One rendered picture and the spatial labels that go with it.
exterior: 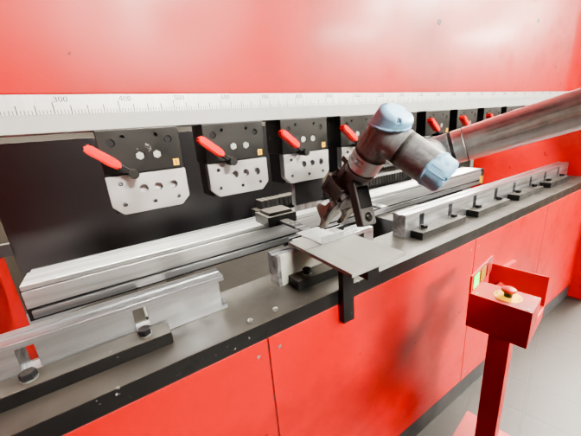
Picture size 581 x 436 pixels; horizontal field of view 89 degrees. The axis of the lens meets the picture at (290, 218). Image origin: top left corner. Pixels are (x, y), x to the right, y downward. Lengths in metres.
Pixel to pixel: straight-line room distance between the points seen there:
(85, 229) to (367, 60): 1.07
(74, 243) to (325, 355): 0.92
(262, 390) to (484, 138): 0.78
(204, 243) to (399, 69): 0.85
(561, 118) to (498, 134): 0.10
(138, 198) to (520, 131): 0.77
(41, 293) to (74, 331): 0.27
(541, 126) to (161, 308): 0.88
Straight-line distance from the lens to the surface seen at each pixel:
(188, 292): 0.78
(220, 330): 0.76
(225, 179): 0.71
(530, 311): 1.08
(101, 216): 1.24
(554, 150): 2.77
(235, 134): 0.72
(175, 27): 0.72
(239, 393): 0.83
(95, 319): 0.77
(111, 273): 1.01
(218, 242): 1.04
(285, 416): 0.98
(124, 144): 0.67
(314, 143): 0.83
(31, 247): 1.27
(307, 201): 0.88
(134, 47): 0.70
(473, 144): 0.74
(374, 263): 0.72
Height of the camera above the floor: 1.31
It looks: 17 degrees down
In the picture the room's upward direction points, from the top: 5 degrees counter-clockwise
